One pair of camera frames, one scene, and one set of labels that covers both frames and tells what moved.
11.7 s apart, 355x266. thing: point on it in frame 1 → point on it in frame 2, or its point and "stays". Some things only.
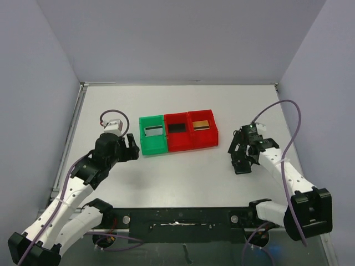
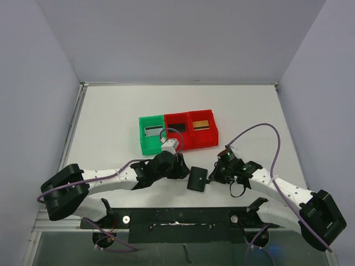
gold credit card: (201, 125) stays
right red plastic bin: (204, 138) stays
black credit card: (176, 128) stays
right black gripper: (241, 154) → (217, 173)
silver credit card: (153, 131) stays
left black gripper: (126, 148) → (180, 167)
